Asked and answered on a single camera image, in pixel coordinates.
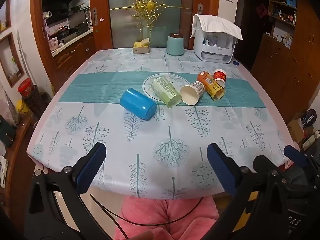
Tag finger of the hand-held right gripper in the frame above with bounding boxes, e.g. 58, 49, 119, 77
253, 154, 278, 178
283, 144, 320, 172

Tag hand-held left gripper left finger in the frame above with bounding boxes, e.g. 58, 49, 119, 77
24, 142, 111, 240

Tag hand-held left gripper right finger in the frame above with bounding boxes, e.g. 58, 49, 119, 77
202, 143, 288, 240

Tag blue plastic cup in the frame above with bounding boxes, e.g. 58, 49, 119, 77
119, 88, 158, 120

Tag white checked paper cup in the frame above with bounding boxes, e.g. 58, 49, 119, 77
180, 81, 206, 106

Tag orange printed cup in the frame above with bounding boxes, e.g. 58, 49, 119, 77
197, 71, 225, 101

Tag red and white cup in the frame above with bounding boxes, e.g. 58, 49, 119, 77
213, 69, 227, 84

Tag green printed cup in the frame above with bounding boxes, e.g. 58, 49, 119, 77
151, 76, 182, 108

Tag cardboard box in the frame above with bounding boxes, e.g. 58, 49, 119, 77
287, 119, 304, 141

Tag black racket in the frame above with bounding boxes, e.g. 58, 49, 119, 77
302, 108, 317, 126

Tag leaf print tablecloth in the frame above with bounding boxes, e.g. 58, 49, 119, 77
26, 47, 294, 201

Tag person's pink trousers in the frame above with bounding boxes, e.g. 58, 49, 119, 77
113, 195, 221, 240

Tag tall wooden cabinet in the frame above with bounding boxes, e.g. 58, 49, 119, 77
251, 0, 320, 127

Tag dark wicker basket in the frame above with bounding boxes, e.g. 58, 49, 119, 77
22, 85, 47, 120

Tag black bag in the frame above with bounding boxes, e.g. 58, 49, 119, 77
0, 116, 17, 147

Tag yellow round object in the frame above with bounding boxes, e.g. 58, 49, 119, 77
15, 100, 29, 114

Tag red lidded jar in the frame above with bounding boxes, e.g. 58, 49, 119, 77
17, 78, 33, 96

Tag kitchen counter cabinet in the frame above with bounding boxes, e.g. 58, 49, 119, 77
51, 28, 97, 81

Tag white countertop appliance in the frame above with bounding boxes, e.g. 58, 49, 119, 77
193, 26, 237, 64

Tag yellow tissue box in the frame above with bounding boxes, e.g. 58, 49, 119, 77
132, 38, 151, 55

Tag teal canister with brown lid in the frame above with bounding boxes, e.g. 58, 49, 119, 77
166, 33, 185, 56

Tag long grey sword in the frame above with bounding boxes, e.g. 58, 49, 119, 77
16, 30, 29, 77

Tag wooden shelf with small goods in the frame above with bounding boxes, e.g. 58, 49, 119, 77
268, 0, 298, 48

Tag white towel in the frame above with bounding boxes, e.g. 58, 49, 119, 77
191, 14, 243, 41

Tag red door decoration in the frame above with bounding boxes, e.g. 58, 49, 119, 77
255, 3, 268, 19

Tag glass door with gold ornament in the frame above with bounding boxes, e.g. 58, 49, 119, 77
108, 0, 196, 50

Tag black cable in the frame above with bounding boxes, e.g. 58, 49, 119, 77
89, 194, 204, 240

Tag wooden wall niche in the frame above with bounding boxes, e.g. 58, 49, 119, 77
0, 32, 26, 88

